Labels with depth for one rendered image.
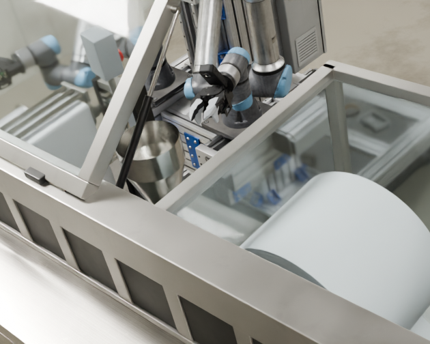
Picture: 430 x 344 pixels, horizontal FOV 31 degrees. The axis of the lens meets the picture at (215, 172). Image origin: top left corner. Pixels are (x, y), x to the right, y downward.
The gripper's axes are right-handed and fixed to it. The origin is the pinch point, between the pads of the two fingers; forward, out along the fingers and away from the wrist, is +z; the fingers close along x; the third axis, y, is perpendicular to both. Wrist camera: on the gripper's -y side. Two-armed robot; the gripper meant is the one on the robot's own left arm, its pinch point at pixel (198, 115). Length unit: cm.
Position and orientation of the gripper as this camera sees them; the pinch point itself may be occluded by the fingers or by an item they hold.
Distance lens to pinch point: 224.2
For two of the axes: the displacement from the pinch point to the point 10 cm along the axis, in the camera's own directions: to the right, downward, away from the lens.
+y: 3.1, 7.7, 5.5
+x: -8.9, 0.3, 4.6
